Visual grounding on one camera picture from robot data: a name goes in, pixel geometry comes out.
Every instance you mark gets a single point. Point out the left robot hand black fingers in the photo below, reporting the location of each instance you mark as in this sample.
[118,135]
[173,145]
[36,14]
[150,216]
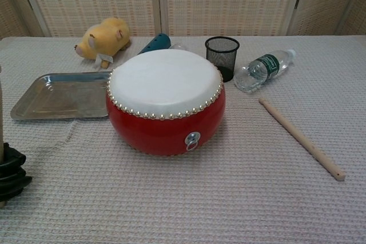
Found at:
[12,175]

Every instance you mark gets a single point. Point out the wooden drumstick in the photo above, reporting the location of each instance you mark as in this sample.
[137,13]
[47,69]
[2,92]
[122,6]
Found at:
[1,112]
[300,139]

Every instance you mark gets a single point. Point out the rectangular metal tray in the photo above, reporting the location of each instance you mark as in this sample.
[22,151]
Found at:
[57,98]

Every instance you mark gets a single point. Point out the red drum with white skin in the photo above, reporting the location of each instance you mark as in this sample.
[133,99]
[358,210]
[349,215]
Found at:
[163,84]

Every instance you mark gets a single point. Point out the yellow plush toy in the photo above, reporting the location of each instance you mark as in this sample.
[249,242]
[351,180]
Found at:
[100,38]

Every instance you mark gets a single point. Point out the woven folding screen panel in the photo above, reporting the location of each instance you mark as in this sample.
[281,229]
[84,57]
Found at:
[11,12]
[228,1]
[91,1]
[337,1]

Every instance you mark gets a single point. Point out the white woven tablecloth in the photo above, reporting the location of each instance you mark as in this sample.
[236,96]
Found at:
[183,198]

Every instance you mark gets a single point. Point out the teal block with holes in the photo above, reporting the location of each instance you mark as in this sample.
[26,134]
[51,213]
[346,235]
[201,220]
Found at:
[160,42]

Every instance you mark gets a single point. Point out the clear plastic container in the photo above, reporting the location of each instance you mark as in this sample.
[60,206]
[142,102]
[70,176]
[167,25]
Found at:
[177,46]

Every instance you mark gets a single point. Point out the black mesh pen cup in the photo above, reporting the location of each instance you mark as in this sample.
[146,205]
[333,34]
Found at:
[221,55]

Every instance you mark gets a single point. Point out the plastic water bottle green label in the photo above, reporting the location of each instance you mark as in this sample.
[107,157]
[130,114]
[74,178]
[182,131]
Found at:
[263,67]

